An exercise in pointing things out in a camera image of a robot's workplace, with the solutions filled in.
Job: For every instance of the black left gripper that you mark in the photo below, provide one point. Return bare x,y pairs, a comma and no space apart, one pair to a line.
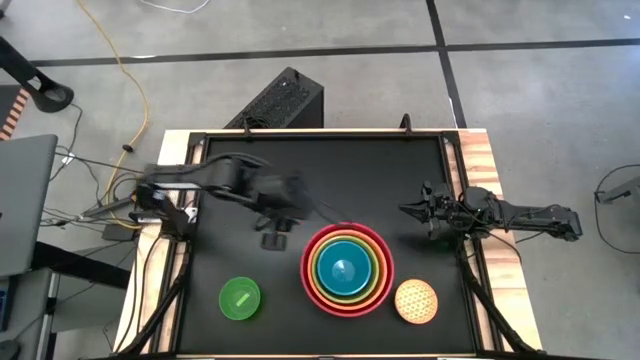
280,195

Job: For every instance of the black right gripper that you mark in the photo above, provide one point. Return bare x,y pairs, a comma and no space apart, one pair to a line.
445,210

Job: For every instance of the teal plastic bowl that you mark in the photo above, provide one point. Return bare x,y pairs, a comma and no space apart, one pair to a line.
344,268

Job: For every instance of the yellow-green plastic bowl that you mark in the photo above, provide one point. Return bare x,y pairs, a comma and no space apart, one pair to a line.
346,299

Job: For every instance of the orange plastic bowl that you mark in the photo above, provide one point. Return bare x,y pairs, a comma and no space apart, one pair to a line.
347,305

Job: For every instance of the nested colourful bowls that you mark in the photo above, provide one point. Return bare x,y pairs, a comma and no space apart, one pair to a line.
347,313

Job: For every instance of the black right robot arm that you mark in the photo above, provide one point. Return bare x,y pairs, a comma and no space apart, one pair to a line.
525,215

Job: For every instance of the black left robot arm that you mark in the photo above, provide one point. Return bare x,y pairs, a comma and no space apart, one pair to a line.
200,180

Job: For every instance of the black computer case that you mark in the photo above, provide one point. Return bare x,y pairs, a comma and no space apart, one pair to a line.
280,100

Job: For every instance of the green translucent plastic lid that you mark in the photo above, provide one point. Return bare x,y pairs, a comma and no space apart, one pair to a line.
240,298

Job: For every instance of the grey laptop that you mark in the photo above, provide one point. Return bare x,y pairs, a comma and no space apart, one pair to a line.
25,200

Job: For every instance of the black curved floor stand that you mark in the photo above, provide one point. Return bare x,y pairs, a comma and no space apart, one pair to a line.
45,92

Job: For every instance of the orange striped black panel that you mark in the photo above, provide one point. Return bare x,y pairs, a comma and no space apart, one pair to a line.
12,112

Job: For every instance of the black table-level camera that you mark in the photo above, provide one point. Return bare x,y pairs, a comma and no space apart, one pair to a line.
274,242

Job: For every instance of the black metal rig frame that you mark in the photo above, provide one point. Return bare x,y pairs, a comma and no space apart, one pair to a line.
200,137

